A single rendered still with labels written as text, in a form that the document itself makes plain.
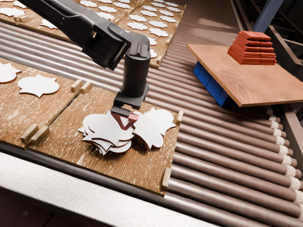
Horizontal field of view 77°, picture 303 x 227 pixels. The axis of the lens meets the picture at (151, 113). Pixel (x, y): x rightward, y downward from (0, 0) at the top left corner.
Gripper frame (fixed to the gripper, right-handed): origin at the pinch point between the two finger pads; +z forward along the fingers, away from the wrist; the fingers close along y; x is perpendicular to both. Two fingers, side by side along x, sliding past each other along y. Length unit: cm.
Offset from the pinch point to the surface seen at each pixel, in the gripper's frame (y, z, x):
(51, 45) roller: 48, 13, 56
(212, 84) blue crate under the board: 45, 9, -30
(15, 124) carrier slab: -6.2, 11.3, 33.7
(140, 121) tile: 3.9, 5.2, -2.9
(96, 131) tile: -4.4, 5.5, 8.0
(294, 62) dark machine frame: 91, 5, -83
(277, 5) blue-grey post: 170, -12, -83
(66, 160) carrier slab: -12.4, 11.5, 13.5
